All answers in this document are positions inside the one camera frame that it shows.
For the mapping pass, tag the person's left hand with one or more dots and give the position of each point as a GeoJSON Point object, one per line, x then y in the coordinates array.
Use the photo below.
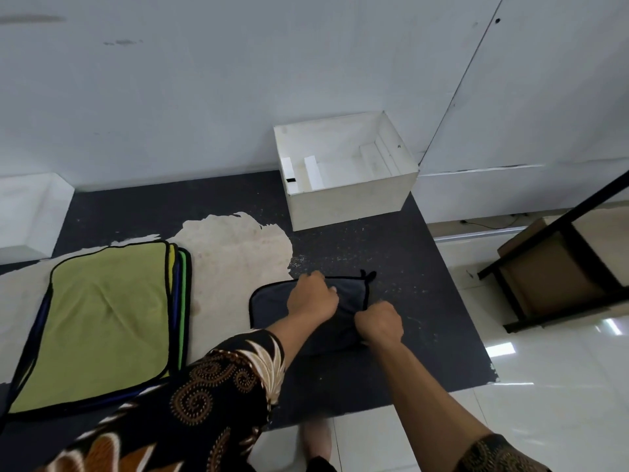
{"type": "Point", "coordinates": [312, 299]}

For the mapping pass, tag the person's right hand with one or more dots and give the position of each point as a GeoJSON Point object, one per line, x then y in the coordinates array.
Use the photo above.
{"type": "Point", "coordinates": [381, 324]}

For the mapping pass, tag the yellow grey cloth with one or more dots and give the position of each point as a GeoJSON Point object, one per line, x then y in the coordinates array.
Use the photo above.
{"type": "Point", "coordinates": [270, 304]}

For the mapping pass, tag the white box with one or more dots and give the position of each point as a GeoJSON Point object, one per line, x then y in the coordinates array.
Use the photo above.
{"type": "Point", "coordinates": [344, 206]}

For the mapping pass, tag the stack of microfibre cloths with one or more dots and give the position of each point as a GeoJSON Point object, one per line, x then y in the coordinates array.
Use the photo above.
{"type": "Point", "coordinates": [98, 314]}

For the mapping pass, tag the person's left forearm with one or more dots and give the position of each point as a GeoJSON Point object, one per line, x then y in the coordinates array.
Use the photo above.
{"type": "Point", "coordinates": [290, 339]}

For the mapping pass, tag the person's right forearm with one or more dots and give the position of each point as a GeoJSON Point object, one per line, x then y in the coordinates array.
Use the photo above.
{"type": "Point", "coordinates": [422, 403]}

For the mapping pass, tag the person's right foot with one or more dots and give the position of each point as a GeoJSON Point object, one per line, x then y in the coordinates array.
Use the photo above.
{"type": "Point", "coordinates": [314, 437]}

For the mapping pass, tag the person's patterned left sleeve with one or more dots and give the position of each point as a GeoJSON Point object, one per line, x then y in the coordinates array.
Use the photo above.
{"type": "Point", "coordinates": [196, 412]}

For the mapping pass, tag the person's patterned sleeve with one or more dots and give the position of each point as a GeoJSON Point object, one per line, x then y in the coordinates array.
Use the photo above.
{"type": "Point", "coordinates": [496, 459]}
{"type": "Point", "coordinates": [196, 412]}

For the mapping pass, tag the person's patterned right sleeve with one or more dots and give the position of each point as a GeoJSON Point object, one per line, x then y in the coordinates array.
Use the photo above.
{"type": "Point", "coordinates": [496, 459]}

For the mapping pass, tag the white flat box lid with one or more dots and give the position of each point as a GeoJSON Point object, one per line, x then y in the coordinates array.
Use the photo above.
{"type": "Point", "coordinates": [24, 216]}

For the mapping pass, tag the metal floor rail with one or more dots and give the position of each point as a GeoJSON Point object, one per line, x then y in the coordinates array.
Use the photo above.
{"type": "Point", "coordinates": [472, 235]}

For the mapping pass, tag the black stool frame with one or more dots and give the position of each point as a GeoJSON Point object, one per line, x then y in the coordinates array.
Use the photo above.
{"type": "Point", "coordinates": [509, 299]}

